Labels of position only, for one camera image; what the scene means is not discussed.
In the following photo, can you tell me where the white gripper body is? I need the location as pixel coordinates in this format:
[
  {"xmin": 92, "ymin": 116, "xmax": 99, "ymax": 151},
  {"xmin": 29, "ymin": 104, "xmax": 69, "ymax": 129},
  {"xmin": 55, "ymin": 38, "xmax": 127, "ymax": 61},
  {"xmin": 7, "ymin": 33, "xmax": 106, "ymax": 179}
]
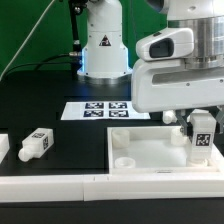
[{"xmin": 131, "ymin": 59, "xmax": 224, "ymax": 112}]

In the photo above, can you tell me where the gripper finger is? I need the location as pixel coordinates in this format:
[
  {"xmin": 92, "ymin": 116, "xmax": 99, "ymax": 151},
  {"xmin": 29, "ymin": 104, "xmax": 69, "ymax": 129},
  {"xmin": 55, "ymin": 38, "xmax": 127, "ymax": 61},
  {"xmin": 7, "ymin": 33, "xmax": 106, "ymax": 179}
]
[
  {"xmin": 215, "ymin": 105, "xmax": 224, "ymax": 134},
  {"xmin": 175, "ymin": 110, "xmax": 193, "ymax": 137}
]

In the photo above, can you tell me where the white square tabletop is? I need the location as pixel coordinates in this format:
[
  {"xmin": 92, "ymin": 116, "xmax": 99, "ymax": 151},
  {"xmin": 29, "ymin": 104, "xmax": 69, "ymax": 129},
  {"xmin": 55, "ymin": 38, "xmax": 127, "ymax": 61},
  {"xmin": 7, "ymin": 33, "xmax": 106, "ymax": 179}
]
[{"xmin": 107, "ymin": 126, "xmax": 224, "ymax": 176}]

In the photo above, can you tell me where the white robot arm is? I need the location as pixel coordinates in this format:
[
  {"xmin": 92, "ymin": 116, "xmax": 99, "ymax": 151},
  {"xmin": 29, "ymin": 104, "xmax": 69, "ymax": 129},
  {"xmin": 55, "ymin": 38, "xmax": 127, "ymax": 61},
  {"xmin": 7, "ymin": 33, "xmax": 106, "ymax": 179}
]
[{"xmin": 79, "ymin": 0, "xmax": 224, "ymax": 112}]

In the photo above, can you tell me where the paper sheet with markers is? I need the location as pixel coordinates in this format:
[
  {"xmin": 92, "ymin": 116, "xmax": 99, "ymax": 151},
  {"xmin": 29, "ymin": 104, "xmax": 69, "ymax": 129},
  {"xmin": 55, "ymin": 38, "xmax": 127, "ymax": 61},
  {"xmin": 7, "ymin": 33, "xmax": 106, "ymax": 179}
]
[{"xmin": 61, "ymin": 101, "xmax": 150, "ymax": 120}]

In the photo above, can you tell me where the white obstacle front bar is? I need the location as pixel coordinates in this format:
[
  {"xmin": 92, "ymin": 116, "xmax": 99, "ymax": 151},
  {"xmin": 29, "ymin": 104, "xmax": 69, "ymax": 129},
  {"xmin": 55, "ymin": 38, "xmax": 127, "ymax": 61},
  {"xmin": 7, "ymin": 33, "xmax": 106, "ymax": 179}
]
[{"xmin": 0, "ymin": 173, "xmax": 224, "ymax": 203}]

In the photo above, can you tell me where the white obstacle bar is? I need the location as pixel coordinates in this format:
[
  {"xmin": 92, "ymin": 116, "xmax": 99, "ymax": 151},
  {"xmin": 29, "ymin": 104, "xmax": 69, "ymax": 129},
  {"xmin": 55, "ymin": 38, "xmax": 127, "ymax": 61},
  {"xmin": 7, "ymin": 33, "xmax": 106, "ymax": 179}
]
[
  {"xmin": 0, "ymin": 173, "xmax": 224, "ymax": 203},
  {"xmin": 0, "ymin": 134, "xmax": 9, "ymax": 163}
]

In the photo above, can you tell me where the white obstacle left bar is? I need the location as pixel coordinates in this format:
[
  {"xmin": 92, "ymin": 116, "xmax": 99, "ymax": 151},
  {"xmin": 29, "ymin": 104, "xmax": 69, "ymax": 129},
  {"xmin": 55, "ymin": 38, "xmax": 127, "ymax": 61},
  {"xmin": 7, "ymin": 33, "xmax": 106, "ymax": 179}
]
[{"xmin": 0, "ymin": 134, "xmax": 9, "ymax": 163}]

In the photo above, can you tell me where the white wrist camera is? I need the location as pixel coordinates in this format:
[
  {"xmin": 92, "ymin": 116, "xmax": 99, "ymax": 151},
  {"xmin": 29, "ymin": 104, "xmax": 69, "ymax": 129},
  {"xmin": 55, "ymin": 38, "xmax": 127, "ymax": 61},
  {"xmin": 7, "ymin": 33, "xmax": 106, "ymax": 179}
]
[{"xmin": 136, "ymin": 28, "xmax": 194, "ymax": 62}]

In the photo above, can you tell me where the black cable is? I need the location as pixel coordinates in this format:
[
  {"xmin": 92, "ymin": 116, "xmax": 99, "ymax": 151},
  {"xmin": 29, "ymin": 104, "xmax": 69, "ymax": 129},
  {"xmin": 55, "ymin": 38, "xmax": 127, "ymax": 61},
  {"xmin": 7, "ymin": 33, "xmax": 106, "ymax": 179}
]
[{"xmin": 0, "ymin": 52, "xmax": 83, "ymax": 81}]

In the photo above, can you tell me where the grey cable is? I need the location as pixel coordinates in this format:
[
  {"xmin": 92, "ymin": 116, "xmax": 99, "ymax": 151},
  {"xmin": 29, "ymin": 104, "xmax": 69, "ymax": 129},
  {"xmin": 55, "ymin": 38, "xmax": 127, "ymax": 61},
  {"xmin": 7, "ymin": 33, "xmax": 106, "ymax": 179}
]
[{"xmin": 0, "ymin": 0, "xmax": 57, "ymax": 83}]

